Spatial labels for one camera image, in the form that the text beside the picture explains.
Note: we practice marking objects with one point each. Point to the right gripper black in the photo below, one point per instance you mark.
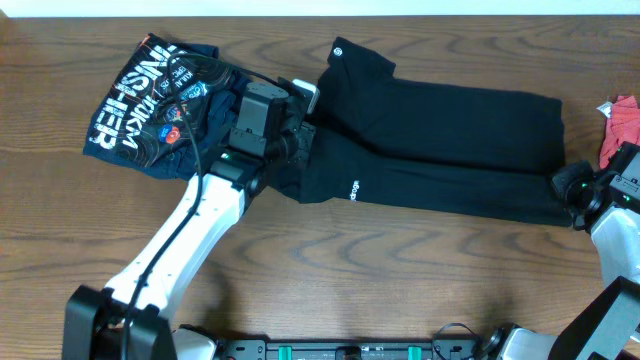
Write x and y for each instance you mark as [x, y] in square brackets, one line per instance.
[562, 179]

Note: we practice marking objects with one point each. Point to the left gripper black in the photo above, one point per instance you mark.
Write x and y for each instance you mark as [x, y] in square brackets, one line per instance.
[304, 136]

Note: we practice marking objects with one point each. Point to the black t-shirt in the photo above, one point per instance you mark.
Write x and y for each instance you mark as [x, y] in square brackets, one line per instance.
[384, 140]

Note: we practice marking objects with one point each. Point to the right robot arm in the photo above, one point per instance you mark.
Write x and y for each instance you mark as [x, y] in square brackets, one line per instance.
[605, 205]

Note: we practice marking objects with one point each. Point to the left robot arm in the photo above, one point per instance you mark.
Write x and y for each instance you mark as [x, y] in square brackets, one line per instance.
[130, 318]

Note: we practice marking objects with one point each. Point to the red t-shirt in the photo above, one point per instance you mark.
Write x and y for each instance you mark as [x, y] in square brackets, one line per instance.
[621, 125]

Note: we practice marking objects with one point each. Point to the navy printed folded t-shirt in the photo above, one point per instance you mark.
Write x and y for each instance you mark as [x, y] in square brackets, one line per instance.
[166, 104]

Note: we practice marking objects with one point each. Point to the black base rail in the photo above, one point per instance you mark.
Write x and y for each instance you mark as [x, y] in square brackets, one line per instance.
[350, 350]

